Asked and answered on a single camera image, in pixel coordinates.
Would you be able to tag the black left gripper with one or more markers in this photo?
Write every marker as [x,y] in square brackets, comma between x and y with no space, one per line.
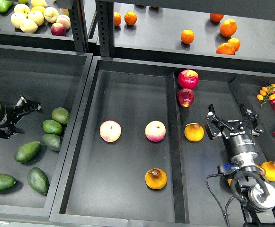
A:
[9,115]

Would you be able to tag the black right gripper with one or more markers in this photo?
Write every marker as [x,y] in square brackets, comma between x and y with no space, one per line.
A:
[238,136]

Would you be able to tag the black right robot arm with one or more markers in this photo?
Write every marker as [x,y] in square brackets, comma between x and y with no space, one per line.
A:
[248,182]

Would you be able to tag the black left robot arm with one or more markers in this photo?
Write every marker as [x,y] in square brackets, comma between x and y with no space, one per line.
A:
[10,115]

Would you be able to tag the green avocado long left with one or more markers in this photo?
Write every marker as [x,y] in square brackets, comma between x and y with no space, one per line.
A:
[27,151]

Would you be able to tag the yellow pear upper right compartment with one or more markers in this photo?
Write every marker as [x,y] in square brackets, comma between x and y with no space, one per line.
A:
[194,132]

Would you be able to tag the green avocado top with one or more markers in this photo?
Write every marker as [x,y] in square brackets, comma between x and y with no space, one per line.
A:
[61,115]

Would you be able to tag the dark green avocado bottom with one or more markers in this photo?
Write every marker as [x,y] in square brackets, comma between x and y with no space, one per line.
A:
[38,180]

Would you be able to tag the pale yellow pear front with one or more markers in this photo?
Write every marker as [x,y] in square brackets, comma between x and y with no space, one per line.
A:
[28,26]

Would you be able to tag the pale yellow pear left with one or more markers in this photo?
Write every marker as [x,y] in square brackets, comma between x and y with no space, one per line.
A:
[16,19]

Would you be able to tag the pale yellow pear middle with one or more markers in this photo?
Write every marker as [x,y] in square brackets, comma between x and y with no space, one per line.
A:
[36,16]

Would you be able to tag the cherry tomato bunch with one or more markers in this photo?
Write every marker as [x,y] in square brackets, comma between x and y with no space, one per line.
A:
[267,95]

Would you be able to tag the black left tray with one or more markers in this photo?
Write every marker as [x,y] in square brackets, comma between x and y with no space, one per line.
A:
[55,79]

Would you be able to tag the black tray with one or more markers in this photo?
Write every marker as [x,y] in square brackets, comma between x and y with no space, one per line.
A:
[55,79]
[102,184]

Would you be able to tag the dark red apple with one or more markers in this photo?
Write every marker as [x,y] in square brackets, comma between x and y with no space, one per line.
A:
[185,97]

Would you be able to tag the bright red apple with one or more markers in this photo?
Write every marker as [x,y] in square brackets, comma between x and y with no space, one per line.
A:
[188,79]

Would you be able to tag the orange front right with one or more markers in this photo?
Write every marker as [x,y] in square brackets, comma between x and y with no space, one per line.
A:
[226,48]

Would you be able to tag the pink apple right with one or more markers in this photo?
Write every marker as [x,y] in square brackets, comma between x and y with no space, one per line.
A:
[155,131]

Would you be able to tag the pink apple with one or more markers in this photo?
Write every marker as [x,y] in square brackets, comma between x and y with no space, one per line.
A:
[110,131]
[155,131]

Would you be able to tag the orange right small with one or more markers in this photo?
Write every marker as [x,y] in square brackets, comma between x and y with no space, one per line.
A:
[235,42]

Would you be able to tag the black tray divider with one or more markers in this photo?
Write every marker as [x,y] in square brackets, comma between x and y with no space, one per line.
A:
[176,153]

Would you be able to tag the pink apple left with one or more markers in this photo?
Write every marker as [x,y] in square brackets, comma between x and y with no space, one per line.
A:
[110,131]

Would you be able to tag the large orange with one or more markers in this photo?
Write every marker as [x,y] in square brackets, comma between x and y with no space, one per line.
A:
[228,28]

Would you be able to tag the red apple on shelf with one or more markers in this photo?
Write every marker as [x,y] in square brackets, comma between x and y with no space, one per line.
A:
[58,29]

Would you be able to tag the black middle tray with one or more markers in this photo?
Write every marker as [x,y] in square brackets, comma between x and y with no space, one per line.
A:
[102,184]

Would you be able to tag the orange middle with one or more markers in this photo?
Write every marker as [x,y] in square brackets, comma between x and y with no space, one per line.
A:
[187,36]

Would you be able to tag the peach on shelf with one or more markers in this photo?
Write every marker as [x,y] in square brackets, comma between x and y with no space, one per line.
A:
[65,20]

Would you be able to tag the black shelf post left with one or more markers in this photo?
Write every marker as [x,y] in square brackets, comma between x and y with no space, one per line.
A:
[78,23]

